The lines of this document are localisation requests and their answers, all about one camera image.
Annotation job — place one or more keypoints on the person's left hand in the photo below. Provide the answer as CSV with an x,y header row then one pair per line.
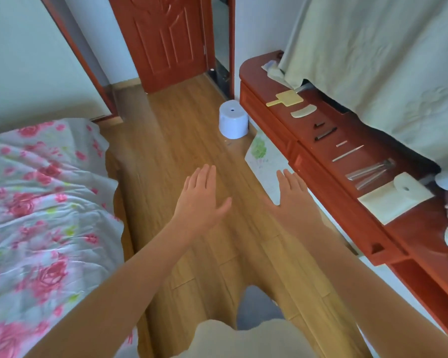
x,y
199,205

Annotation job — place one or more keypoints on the person's right hand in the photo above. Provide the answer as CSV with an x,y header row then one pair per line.
x,y
295,208

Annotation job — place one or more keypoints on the person's left middle finger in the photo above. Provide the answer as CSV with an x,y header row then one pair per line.
x,y
202,176

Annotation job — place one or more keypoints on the person's left little finger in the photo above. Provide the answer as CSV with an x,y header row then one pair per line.
x,y
186,182

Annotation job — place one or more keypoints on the person's left thumb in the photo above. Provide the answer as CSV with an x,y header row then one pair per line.
x,y
224,205

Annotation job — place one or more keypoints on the person's right little finger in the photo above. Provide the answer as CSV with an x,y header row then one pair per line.
x,y
304,187

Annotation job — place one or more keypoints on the person's right thumb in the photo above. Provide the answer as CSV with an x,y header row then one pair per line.
x,y
271,207

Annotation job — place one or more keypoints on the person's right middle finger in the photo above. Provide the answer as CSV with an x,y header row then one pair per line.
x,y
290,180

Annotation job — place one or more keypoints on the person's left forearm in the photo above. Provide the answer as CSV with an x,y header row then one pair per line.
x,y
127,283

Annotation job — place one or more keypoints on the person's right forearm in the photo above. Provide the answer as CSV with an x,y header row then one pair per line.
x,y
362,294

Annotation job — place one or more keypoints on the white plastic bag green print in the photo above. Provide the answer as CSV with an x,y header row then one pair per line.
x,y
263,164

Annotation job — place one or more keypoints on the red wooden desk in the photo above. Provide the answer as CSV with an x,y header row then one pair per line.
x,y
321,152

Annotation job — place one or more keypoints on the long thin stick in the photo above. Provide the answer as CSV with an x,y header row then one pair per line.
x,y
348,153

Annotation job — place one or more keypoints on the long black hair clip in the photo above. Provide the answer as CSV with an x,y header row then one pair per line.
x,y
325,134

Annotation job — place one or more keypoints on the short thin stick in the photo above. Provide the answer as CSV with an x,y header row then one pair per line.
x,y
341,143

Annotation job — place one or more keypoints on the cream crescent comb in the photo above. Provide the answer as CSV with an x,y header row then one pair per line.
x,y
303,112

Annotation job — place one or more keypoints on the white paper sheet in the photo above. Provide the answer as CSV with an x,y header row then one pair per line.
x,y
382,203

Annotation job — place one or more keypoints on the yellow flat paddle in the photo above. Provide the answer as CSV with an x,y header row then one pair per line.
x,y
289,98

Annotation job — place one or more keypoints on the person's grey trouser leg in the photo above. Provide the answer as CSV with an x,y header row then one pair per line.
x,y
257,307

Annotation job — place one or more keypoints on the crumpled white tissue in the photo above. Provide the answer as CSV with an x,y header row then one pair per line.
x,y
274,72

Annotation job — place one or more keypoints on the person's beige shirt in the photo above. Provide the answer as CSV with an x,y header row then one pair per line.
x,y
246,341

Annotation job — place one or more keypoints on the red wooden door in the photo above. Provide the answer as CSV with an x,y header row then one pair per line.
x,y
164,37

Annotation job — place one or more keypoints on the bed with floral sheet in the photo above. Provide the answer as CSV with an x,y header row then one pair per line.
x,y
41,219

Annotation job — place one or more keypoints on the cream cloth cover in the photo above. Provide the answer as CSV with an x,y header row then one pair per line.
x,y
380,52

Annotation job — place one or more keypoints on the red wooden door frame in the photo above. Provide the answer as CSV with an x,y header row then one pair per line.
x,y
231,44

